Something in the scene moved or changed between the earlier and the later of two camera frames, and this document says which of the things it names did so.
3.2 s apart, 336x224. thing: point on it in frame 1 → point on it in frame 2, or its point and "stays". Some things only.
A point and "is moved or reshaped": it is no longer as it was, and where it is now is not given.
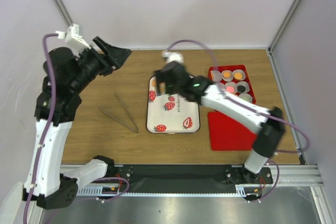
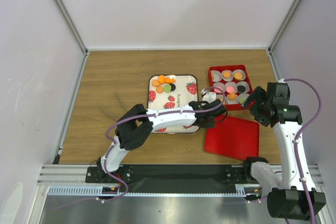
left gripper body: [103, 64] → [210, 124]
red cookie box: [234, 79] stays
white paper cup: [239, 75] stays
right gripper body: [169, 88] → [258, 108]
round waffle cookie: [238, 76] stays
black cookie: [241, 88] stays
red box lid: [227, 135] is moved or reshaped
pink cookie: [230, 89] stays
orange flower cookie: [227, 74] stays
